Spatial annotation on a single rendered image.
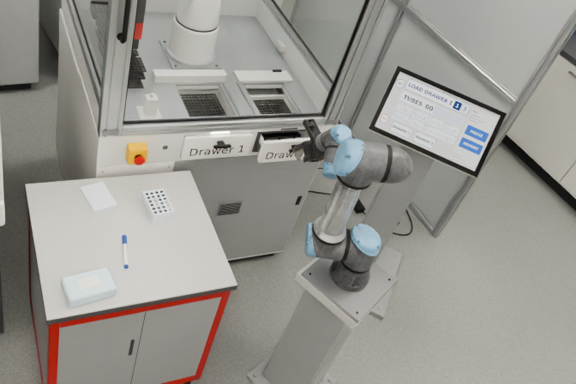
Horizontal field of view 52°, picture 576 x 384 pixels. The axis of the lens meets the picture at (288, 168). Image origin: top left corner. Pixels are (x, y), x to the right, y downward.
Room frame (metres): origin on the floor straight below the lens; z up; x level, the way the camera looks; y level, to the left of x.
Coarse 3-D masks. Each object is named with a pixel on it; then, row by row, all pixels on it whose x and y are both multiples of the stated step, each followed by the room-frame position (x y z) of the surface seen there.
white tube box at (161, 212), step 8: (144, 192) 1.54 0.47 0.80; (152, 192) 1.55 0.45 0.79; (160, 192) 1.58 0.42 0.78; (144, 200) 1.51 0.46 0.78; (152, 200) 1.51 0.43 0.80; (160, 200) 1.54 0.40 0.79; (152, 208) 1.48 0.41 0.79; (160, 208) 1.49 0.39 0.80; (168, 208) 1.50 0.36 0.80; (152, 216) 1.45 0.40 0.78; (160, 216) 1.46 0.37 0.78; (168, 216) 1.48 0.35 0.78
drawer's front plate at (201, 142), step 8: (192, 136) 1.78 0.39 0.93; (200, 136) 1.80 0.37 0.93; (208, 136) 1.82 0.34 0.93; (216, 136) 1.83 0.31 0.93; (224, 136) 1.85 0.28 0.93; (232, 136) 1.87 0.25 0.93; (240, 136) 1.89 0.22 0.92; (248, 136) 1.91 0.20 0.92; (184, 144) 1.75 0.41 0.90; (192, 144) 1.77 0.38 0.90; (200, 144) 1.79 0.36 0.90; (208, 144) 1.81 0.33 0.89; (216, 144) 1.83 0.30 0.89; (232, 144) 1.88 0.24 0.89; (240, 144) 1.90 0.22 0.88; (248, 144) 1.92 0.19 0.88; (184, 152) 1.76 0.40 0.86; (192, 152) 1.78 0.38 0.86; (208, 152) 1.82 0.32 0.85; (216, 152) 1.84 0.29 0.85; (224, 152) 1.86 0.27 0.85; (232, 152) 1.88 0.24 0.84; (248, 152) 1.92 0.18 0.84
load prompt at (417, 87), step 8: (408, 80) 2.38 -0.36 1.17; (408, 88) 2.36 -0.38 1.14; (416, 88) 2.36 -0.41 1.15; (424, 88) 2.37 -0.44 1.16; (432, 88) 2.37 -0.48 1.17; (424, 96) 2.35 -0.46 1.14; (432, 96) 2.35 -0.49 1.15; (440, 96) 2.36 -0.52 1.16; (448, 96) 2.36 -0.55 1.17; (440, 104) 2.34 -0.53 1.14; (448, 104) 2.34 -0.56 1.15; (456, 104) 2.35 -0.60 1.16; (464, 104) 2.35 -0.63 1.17; (464, 112) 2.33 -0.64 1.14
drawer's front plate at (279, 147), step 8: (264, 144) 1.90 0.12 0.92; (272, 144) 1.92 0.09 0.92; (280, 144) 1.95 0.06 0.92; (288, 144) 1.97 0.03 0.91; (296, 144) 1.99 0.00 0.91; (264, 152) 1.91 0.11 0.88; (272, 152) 1.93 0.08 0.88; (280, 152) 1.95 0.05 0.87; (288, 152) 1.98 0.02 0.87; (264, 160) 1.92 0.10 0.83; (272, 160) 1.94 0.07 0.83; (280, 160) 1.96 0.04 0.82
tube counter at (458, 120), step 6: (426, 108) 2.32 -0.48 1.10; (432, 108) 2.32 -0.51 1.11; (438, 108) 2.32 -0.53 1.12; (432, 114) 2.30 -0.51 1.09; (438, 114) 2.31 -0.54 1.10; (444, 114) 2.31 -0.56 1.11; (450, 114) 2.31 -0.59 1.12; (456, 114) 2.32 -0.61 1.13; (450, 120) 2.30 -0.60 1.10; (456, 120) 2.30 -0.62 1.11; (462, 120) 2.30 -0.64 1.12; (462, 126) 2.29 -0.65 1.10
